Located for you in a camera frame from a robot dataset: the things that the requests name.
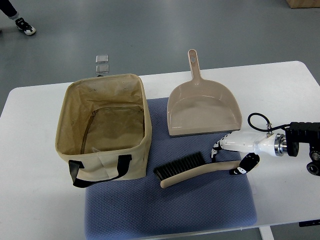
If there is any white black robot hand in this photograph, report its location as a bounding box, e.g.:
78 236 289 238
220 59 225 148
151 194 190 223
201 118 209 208
210 131 285 175

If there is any pink dustpan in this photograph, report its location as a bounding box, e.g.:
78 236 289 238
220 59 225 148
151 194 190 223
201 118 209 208
167 49 243 136

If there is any person in dark trousers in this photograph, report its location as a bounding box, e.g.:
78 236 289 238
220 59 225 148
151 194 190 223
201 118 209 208
0 0 36 36

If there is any black table control panel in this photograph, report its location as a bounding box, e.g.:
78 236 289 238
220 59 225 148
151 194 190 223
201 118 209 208
298 219 320 228

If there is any beige fabric bag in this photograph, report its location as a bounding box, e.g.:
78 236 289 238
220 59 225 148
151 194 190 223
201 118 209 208
55 74 152 188

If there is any white table leg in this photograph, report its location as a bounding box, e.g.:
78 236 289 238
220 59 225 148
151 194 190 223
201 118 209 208
259 226 275 240

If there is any pink hand broom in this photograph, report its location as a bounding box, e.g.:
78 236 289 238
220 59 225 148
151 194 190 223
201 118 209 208
153 152 240 189

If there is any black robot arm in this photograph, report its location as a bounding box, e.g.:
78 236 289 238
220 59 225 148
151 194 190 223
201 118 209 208
247 112 320 176

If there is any cardboard box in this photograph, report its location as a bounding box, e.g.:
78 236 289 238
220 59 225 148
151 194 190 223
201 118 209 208
286 0 320 9

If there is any blue cushion mat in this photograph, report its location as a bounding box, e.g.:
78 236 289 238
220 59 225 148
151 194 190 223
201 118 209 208
84 98 257 240

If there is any upper floor socket plate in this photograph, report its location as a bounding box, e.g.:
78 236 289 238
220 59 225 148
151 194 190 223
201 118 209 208
95 54 109 63

